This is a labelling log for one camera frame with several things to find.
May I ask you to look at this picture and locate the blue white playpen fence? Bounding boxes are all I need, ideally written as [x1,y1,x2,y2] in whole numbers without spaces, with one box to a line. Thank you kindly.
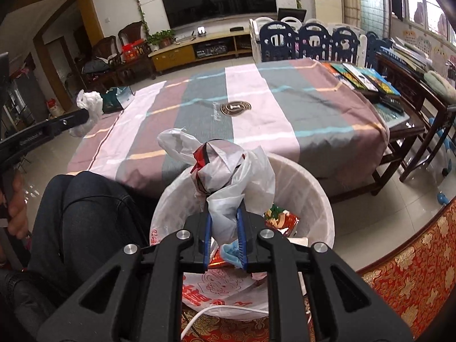
[249,16,390,63]

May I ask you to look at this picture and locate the dark bag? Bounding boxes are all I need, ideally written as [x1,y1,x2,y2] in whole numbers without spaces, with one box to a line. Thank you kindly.
[83,59,109,74]

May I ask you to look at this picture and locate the blue face mask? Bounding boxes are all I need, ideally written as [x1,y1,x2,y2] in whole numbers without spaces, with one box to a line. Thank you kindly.
[219,240,243,268]

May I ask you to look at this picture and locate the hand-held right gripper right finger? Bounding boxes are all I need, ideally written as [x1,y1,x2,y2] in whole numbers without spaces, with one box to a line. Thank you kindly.
[235,207,414,342]

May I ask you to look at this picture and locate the white printed liner bag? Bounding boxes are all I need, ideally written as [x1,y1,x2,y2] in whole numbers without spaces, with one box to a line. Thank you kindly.
[150,166,272,320]

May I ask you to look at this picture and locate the person's left hand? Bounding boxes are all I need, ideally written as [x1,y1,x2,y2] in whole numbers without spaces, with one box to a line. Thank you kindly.
[7,175,33,240]

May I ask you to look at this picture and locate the green potted plant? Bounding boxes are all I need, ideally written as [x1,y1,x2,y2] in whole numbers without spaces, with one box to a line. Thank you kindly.
[146,29,176,51]

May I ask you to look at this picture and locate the grey cushion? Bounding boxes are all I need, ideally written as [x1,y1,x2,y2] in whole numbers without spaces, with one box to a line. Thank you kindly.
[424,70,456,95]

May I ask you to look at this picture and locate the black remote control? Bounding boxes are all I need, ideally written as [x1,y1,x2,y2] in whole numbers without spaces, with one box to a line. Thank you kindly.
[379,94,405,115]

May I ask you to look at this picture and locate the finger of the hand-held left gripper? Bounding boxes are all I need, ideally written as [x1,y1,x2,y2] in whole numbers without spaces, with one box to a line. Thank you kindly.
[0,53,10,95]
[0,108,89,166]

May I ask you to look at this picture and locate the blue white child's toy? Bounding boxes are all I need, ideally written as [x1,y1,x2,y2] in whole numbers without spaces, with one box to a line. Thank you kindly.
[426,116,456,206]

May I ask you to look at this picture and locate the children's wall posters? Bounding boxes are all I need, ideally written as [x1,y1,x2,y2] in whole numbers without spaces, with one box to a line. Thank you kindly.
[392,28,456,80]

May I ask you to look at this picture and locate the wooden television cabinet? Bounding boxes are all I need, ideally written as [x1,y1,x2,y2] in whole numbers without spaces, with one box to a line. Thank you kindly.
[148,30,256,76]

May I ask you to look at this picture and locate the dark wooden armchair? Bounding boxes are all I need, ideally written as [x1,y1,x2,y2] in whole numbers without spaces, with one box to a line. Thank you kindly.
[117,21,158,80]
[83,36,120,90]

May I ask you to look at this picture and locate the white plastic bag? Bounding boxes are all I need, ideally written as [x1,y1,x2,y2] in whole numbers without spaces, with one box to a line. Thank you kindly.
[157,127,277,247]
[76,89,104,137]

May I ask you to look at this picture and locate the dark wooden side table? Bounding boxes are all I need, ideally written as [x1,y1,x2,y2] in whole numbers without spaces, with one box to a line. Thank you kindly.
[370,52,456,197]

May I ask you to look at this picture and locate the black audio amplifier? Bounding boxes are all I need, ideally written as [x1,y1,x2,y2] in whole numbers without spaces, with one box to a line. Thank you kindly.
[195,44,229,58]

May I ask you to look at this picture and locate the red patterned chair cushion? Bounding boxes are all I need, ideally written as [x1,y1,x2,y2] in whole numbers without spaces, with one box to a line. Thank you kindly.
[181,199,456,342]

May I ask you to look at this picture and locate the white waste basket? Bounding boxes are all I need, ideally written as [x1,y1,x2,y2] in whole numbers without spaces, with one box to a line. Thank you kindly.
[151,152,336,323]

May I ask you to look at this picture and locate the checked tablecloth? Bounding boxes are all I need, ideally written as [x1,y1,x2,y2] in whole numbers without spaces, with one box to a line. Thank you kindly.
[66,58,390,199]

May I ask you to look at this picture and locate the white cable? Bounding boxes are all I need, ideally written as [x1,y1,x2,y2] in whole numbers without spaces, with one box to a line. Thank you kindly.
[180,304,270,342]

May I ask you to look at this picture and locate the black monitor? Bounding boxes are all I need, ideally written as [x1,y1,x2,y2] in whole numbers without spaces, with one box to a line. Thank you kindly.
[277,7,307,21]

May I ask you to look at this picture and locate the green carton box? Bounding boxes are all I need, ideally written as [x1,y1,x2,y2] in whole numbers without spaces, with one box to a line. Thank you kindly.
[103,86,135,113]

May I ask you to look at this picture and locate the stack of books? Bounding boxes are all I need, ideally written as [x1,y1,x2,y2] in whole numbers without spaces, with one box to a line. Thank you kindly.
[379,37,434,76]

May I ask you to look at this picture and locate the red gift box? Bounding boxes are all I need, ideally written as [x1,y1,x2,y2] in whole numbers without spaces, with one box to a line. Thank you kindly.
[122,43,143,61]

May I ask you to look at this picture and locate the side table with books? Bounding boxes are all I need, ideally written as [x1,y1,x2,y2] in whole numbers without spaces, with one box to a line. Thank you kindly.
[322,62,402,97]

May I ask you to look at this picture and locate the person's legs in jeans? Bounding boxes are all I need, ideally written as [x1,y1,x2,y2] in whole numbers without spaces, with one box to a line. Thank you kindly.
[28,171,150,300]

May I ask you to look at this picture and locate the green snack packet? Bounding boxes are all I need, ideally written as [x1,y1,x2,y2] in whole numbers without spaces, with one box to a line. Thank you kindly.
[264,204,298,238]

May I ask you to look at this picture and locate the window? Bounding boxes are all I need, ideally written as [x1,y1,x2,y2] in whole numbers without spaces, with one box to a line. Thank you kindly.
[390,0,456,40]

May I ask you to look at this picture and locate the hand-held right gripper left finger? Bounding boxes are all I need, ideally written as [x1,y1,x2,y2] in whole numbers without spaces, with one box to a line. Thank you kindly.
[37,212,214,342]

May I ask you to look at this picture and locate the red snack packet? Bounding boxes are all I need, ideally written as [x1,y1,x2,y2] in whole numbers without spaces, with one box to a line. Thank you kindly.
[208,242,229,270]

